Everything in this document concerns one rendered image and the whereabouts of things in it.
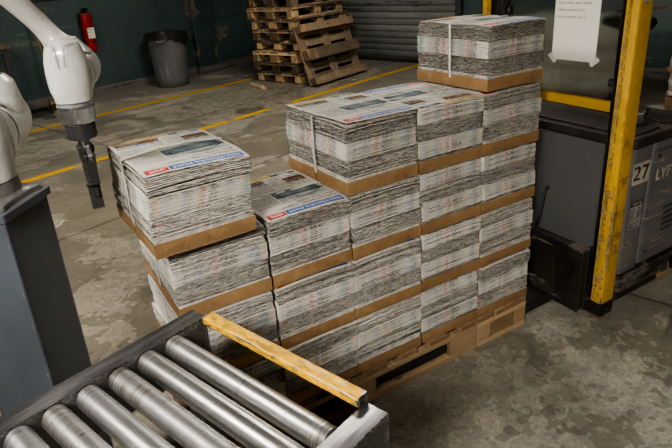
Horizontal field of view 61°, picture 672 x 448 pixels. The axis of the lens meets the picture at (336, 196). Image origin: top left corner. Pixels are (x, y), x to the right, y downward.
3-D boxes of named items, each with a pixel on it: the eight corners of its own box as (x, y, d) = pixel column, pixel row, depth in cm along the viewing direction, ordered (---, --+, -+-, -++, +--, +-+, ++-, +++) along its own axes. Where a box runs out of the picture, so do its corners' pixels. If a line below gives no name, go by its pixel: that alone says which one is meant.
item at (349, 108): (285, 107, 201) (284, 104, 200) (352, 93, 215) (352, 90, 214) (344, 126, 172) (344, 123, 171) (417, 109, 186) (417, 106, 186)
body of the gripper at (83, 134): (97, 123, 148) (105, 157, 152) (91, 117, 155) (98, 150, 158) (66, 128, 145) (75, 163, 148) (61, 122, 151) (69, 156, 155)
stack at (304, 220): (173, 412, 214) (130, 207, 183) (417, 307, 270) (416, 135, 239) (211, 484, 183) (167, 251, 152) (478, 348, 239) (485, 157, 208)
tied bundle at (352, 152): (288, 169, 209) (282, 106, 201) (354, 151, 224) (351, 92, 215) (347, 198, 180) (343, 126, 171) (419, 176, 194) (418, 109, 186)
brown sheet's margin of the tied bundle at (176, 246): (138, 238, 159) (135, 224, 158) (234, 210, 174) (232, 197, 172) (156, 260, 147) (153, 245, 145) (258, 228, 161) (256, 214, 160)
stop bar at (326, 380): (214, 317, 128) (213, 309, 127) (370, 398, 101) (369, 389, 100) (202, 324, 126) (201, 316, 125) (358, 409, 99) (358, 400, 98)
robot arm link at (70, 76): (93, 102, 144) (100, 93, 156) (80, 39, 138) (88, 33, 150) (47, 107, 142) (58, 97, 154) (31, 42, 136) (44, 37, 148)
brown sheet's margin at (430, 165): (358, 149, 224) (358, 138, 223) (416, 134, 238) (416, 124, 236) (420, 174, 194) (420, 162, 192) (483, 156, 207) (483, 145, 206)
